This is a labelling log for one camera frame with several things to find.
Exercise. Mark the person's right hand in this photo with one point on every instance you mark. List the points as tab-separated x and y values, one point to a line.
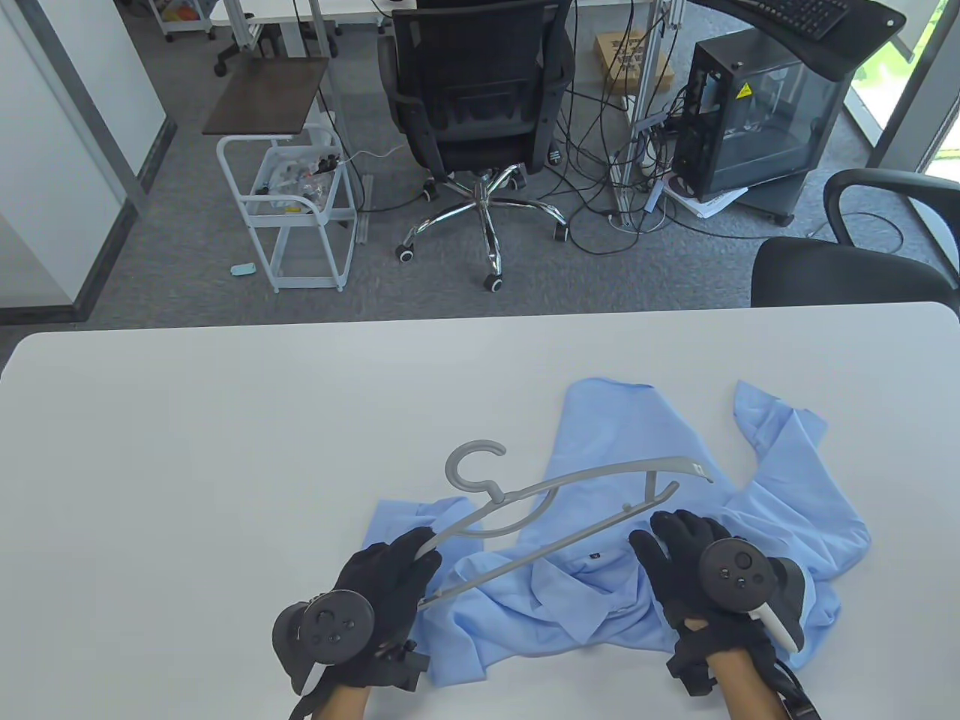
675	570

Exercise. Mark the clear bags of parts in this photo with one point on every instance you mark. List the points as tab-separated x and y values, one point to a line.
289	176

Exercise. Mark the white storage trolley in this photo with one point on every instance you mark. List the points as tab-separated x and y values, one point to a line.
180	11

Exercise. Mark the aluminium frame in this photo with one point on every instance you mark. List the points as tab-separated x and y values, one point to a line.
645	75

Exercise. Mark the white utility cart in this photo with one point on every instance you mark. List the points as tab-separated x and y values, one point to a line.
296	219

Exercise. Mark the cardboard box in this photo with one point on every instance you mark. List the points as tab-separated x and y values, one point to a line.
622	56

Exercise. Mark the aluminium profile bar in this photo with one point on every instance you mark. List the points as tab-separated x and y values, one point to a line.
364	217

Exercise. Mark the person's left hand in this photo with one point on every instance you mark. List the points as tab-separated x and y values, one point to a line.
382	577

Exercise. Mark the white desk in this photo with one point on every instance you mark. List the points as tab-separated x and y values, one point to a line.
262	9

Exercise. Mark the black tracking controller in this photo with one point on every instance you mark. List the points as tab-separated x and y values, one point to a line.
739	574
337	626

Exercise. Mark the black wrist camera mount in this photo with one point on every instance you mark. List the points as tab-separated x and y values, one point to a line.
405	667
690	671

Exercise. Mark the black desk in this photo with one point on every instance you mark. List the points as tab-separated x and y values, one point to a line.
847	49

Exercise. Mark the brown wooden side table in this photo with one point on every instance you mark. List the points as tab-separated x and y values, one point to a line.
262	94

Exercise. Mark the black computer tower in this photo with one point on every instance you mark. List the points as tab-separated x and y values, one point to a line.
765	112

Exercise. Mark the light blue long-sleeve shirt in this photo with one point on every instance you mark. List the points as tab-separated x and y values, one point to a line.
637	450

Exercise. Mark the black keyboard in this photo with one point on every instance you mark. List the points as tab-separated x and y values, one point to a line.
806	15

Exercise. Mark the small teal object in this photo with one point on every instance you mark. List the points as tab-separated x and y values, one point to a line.
243	270

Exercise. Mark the white papers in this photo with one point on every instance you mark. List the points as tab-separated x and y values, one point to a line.
705	204

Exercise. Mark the black computer trolley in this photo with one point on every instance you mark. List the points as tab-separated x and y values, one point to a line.
776	199

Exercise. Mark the person's right forearm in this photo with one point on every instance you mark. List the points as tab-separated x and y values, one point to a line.
742	686

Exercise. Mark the black mesh office chair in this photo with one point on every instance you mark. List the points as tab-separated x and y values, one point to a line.
480	75

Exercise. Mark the person's left forearm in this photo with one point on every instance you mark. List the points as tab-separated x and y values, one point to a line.
345	705

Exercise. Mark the black armchair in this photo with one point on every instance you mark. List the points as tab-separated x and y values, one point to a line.
825	274

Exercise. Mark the gray hanger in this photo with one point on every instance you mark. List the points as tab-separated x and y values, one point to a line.
675	465

